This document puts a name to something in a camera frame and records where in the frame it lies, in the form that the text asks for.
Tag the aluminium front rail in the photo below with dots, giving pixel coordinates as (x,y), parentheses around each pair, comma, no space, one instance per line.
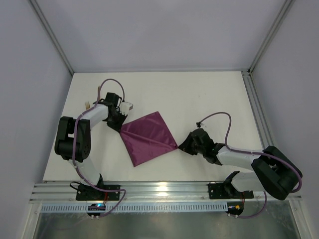
(139,191)

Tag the gold knife black handle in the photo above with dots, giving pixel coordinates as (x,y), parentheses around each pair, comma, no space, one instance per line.
(98,95)

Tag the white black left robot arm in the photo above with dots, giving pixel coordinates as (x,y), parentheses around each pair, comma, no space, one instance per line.
(73,139)

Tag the aluminium rail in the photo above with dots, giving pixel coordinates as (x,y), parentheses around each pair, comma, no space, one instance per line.
(262,125)
(139,191)

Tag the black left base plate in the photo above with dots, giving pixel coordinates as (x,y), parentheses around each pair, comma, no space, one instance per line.
(87,193)

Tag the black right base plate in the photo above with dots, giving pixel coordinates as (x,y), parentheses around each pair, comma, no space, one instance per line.
(227,191)

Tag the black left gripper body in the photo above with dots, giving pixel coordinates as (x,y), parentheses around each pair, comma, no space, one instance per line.
(116,119)

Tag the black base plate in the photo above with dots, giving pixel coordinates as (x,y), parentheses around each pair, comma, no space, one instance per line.
(87,193)
(227,191)

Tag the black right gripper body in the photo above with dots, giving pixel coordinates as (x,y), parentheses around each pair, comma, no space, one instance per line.
(190,144)

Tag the controller board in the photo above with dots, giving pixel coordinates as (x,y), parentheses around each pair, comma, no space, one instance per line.
(234,210)
(96,210)

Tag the purple cloth napkin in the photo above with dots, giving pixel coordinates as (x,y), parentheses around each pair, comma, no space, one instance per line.
(147,138)

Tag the left corner frame post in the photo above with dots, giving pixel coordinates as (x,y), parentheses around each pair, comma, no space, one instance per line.
(50,33)

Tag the right corner frame post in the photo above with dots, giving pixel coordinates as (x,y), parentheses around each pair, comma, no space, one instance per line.
(271,33)

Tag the right controller board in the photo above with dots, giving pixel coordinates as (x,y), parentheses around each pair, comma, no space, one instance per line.
(234,210)

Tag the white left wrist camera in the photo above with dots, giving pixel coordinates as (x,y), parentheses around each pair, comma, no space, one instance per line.
(125,107)

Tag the left controller board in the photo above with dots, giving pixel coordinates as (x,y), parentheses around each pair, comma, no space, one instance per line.
(96,210)

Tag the slotted grey cable duct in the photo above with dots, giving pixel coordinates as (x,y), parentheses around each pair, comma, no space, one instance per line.
(138,207)

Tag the aluminium right side rail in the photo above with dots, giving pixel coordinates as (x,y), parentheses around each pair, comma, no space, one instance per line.
(262,125)

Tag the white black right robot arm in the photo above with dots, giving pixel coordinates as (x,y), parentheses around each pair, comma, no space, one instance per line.
(268,170)

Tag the corner frame post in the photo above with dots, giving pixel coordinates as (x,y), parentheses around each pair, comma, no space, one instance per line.
(50,33)
(271,33)

